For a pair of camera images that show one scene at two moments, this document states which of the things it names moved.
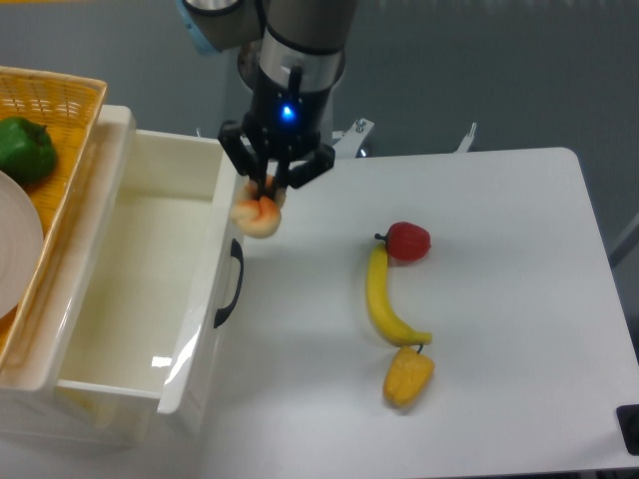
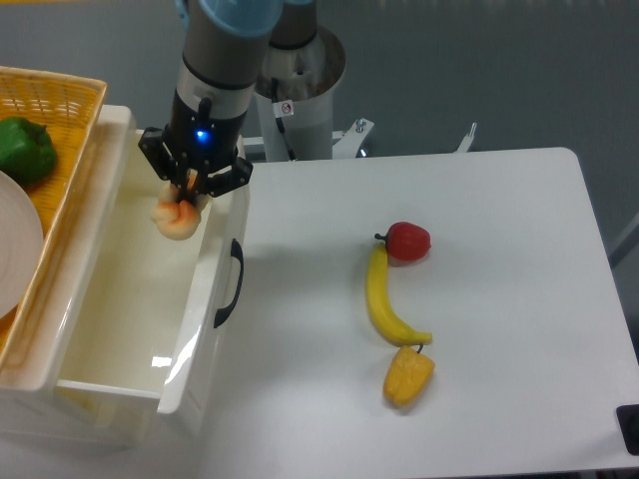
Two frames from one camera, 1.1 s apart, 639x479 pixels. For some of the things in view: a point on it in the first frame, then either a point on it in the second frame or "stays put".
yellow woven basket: [70, 109] stays put
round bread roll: [255, 216] -> [178, 219]
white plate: [22, 248] stays put
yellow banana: [381, 309] stays put
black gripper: [287, 129] -> [200, 142]
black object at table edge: [628, 420] stays put
